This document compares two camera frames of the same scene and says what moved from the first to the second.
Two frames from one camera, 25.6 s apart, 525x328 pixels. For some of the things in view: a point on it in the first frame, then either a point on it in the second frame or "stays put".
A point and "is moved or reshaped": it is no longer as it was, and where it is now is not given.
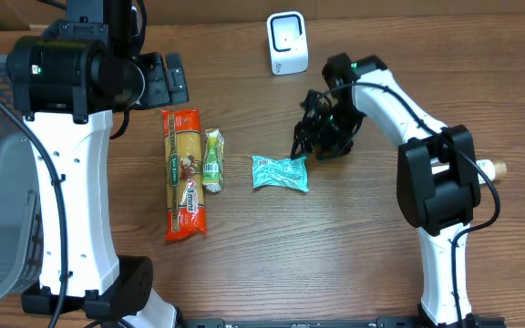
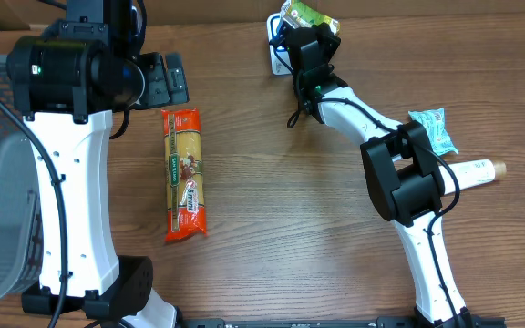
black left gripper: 163,92 stays put
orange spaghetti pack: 184,207 stays put
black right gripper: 314,127 -> 329,41
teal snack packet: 291,172 -> 434,120
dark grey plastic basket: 6,192 stays put
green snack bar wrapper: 213,161 -> 299,14
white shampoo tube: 496,170 is moved or reshaped
